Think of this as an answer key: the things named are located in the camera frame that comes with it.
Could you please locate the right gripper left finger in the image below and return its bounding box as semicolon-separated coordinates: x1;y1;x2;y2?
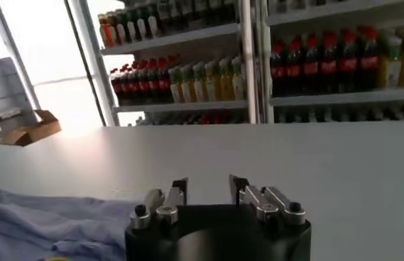
129;177;189;230

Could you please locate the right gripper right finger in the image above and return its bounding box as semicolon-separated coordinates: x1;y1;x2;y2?
229;174;306;228

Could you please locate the purple printed t-shirt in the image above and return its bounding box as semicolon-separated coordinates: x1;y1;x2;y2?
0;186;142;261

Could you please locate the metal beverage shelf rack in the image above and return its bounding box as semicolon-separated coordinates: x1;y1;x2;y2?
258;0;404;123
97;0;259;127

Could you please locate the red cap cola bottle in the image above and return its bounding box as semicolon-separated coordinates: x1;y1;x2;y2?
137;60;151;103
127;62;141;103
157;56;171;104
270;42;287;96
319;31;339;94
357;27;381;91
285;38;303;95
147;58;161;104
110;69;123;102
337;30;359;93
119;65;131;102
302;34;321;94

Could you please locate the open cardboard box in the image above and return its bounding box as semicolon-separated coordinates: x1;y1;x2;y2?
2;109;62;147

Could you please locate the reddish tea bottle white label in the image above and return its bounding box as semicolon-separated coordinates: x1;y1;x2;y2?
98;13;112;49

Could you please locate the dark drink bottle black label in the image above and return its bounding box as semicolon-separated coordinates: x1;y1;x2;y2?
222;0;238;26
158;1;173;36
195;0;210;30
170;0;185;34
182;0;197;32
208;0;224;28

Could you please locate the dark slanted metal post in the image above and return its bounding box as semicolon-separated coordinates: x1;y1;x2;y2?
62;0;107;127

